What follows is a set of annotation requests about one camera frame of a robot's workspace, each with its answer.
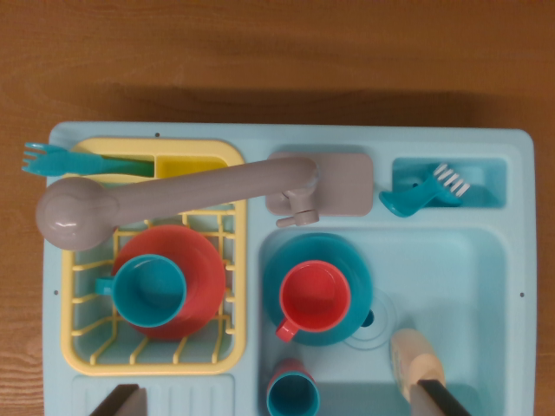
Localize grey toy faucet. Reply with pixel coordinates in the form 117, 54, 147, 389
35, 151, 375, 252

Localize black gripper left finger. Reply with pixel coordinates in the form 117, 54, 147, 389
88, 384, 148, 416

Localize beige bread-shaped toy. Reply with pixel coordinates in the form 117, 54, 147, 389
389, 328, 447, 404

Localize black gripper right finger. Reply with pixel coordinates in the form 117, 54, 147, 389
408, 379, 473, 416

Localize teal plastic fork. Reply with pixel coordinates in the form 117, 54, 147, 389
23, 141, 109, 178

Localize light blue toy sink unit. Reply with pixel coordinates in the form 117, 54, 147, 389
42, 120, 535, 416

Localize teal plastic tumbler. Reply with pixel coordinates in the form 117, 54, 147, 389
266, 372, 321, 416

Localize red plastic plate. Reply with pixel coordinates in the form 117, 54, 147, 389
111, 224, 227, 341

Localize teal dish brush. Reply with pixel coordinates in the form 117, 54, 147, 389
378, 162, 472, 218

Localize red cup with handle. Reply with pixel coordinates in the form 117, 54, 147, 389
275, 259, 351, 343

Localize yellow dish rack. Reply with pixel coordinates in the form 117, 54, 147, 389
60, 137, 248, 376

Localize green plastic utensil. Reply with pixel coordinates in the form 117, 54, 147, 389
99, 156, 155, 179

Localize teal plastic plate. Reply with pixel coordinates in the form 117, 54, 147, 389
262, 232, 375, 347

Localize teal cup with handle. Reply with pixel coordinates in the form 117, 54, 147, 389
95, 254, 188, 328

